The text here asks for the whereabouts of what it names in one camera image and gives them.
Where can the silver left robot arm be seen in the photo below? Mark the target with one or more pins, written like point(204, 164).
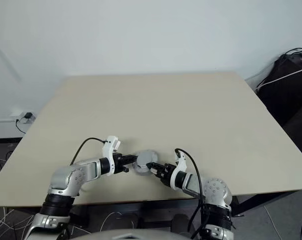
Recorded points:
point(73, 177)

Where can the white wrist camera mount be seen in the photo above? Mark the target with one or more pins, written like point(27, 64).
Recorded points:
point(180, 165)
point(109, 147)

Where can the black plug adapter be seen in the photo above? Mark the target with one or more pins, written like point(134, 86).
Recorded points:
point(28, 115)

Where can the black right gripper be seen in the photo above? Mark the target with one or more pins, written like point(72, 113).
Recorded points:
point(166, 173)

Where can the white wall power strip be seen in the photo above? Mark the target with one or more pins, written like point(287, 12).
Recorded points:
point(24, 118)

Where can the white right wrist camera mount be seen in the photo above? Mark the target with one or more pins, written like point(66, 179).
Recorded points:
point(180, 165)

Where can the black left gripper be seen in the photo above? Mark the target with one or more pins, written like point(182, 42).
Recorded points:
point(118, 162)

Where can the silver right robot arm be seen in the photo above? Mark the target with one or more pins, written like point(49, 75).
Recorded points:
point(211, 192)

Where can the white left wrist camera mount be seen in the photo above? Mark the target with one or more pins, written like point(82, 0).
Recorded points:
point(109, 147)

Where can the black bag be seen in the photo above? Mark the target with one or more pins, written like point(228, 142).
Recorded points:
point(286, 87)

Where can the grey round motor lid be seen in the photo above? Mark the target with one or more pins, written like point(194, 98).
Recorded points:
point(146, 158)

